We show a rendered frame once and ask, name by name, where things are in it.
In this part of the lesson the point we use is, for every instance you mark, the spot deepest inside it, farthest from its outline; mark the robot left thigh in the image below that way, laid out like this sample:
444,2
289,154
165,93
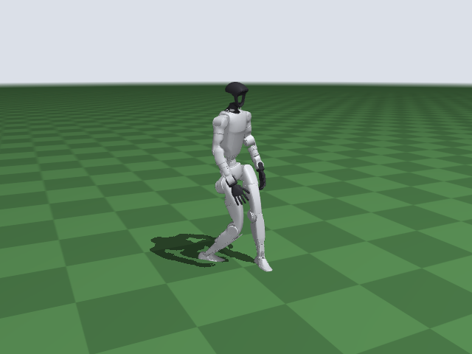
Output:
250,183

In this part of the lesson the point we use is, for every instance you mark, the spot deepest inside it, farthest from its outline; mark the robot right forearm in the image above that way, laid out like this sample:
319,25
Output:
221,162

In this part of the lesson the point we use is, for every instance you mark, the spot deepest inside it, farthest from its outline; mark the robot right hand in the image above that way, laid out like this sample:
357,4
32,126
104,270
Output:
237,190

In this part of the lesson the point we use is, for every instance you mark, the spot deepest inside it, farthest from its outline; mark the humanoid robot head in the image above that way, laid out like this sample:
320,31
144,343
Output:
236,89

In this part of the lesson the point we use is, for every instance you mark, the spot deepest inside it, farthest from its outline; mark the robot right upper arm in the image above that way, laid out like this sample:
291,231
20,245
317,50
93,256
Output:
219,124

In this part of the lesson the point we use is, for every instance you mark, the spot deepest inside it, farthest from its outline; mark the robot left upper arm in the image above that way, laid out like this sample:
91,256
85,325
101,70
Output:
248,138

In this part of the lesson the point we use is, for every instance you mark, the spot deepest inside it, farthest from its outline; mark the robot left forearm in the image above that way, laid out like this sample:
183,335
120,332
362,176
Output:
254,155

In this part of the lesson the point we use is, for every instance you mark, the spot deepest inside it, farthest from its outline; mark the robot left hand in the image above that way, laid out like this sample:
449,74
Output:
262,176

